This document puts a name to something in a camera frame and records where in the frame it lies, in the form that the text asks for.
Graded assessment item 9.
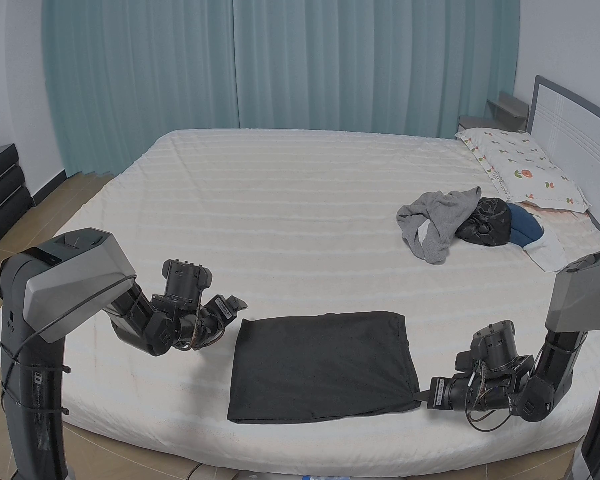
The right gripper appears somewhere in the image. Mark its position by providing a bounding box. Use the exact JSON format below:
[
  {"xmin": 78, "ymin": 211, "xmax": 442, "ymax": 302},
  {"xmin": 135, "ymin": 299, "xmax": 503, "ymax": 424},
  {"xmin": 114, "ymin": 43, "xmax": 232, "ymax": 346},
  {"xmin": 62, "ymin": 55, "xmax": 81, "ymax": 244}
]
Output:
[{"xmin": 427, "ymin": 375, "xmax": 473, "ymax": 412}]

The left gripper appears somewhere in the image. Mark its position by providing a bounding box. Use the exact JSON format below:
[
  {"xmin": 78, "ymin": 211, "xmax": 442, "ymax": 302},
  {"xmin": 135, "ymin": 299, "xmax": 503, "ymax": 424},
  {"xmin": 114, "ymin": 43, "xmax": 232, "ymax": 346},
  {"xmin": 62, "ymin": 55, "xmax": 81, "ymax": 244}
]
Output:
[{"xmin": 197, "ymin": 295, "xmax": 248, "ymax": 346}]

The black T-shirt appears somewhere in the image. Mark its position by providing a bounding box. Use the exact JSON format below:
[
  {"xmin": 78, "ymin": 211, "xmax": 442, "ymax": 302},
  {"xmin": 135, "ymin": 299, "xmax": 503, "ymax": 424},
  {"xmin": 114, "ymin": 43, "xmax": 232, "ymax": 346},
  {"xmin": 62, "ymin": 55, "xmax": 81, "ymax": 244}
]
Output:
[{"xmin": 227, "ymin": 311, "xmax": 421, "ymax": 425}]

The bed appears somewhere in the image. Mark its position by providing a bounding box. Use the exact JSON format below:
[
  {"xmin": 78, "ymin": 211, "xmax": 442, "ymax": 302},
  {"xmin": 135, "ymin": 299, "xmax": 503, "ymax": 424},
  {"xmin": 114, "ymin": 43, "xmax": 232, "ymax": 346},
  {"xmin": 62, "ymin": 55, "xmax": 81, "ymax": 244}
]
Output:
[{"xmin": 0, "ymin": 74, "xmax": 600, "ymax": 476}]

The pile of clothes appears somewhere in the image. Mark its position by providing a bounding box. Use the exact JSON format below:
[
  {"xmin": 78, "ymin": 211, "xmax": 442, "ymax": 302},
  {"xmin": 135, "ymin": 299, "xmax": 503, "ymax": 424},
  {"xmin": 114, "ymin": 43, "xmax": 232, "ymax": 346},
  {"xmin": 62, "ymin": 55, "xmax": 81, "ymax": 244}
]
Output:
[{"xmin": 396, "ymin": 185, "xmax": 566, "ymax": 273}]

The white printed pillow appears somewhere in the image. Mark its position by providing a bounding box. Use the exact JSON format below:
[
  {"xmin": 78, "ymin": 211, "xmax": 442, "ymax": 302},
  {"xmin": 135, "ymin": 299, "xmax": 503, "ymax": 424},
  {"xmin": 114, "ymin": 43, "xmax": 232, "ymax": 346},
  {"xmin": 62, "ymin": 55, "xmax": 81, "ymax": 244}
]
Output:
[{"xmin": 454, "ymin": 127, "xmax": 592, "ymax": 214}]

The blue-green curtain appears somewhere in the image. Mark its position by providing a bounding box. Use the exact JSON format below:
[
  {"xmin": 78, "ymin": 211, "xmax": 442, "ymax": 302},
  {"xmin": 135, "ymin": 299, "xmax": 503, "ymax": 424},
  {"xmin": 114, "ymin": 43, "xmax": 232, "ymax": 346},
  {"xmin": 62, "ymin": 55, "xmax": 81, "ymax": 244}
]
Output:
[
  {"xmin": 41, "ymin": 0, "xmax": 241, "ymax": 176},
  {"xmin": 232, "ymin": 0, "xmax": 522, "ymax": 139}
]

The black chest of drawers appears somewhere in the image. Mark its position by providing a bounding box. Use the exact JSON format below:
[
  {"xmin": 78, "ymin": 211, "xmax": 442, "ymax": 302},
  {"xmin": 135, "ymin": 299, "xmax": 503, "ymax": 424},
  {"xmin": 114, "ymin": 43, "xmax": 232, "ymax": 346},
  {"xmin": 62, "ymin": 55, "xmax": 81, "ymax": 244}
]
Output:
[{"xmin": 0, "ymin": 143, "xmax": 35, "ymax": 264}]

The grey bedside table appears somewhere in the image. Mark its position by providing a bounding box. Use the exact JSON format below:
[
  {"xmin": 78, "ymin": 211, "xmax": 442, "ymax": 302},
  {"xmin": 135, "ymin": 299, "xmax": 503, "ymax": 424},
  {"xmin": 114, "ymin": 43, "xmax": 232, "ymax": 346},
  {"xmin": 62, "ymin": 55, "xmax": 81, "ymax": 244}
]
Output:
[{"xmin": 457, "ymin": 90, "xmax": 531, "ymax": 133}]

